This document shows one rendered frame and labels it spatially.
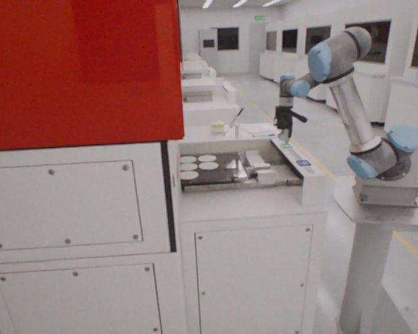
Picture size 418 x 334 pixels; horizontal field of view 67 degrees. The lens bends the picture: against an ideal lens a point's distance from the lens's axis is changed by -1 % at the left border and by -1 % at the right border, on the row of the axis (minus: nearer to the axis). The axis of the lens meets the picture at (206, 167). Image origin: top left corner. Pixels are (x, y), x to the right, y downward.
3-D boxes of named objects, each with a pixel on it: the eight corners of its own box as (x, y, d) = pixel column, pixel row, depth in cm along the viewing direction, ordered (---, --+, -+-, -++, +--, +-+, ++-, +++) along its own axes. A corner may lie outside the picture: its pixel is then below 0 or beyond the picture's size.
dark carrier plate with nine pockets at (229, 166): (174, 182, 148) (174, 181, 147) (175, 157, 180) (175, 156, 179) (247, 177, 149) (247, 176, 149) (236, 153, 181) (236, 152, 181)
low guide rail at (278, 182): (184, 192, 155) (184, 186, 153) (184, 190, 156) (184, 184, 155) (285, 185, 157) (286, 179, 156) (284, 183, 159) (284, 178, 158)
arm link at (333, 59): (403, 167, 117) (353, 26, 103) (370, 187, 116) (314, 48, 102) (381, 161, 129) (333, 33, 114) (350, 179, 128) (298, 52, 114)
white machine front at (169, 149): (170, 252, 111) (160, 142, 96) (175, 166, 186) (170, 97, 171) (180, 252, 111) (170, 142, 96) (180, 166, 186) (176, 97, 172)
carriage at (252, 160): (258, 185, 152) (258, 179, 151) (244, 158, 186) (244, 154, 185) (275, 183, 152) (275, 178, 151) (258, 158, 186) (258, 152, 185)
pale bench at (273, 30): (269, 81, 1158) (271, 22, 1084) (258, 76, 1325) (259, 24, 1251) (298, 80, 1164) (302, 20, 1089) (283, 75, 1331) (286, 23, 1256)
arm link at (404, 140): (417, 154, 125) (433, 138, 113) (389, 171, 124) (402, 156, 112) (396, 132, 130) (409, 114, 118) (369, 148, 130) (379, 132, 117)
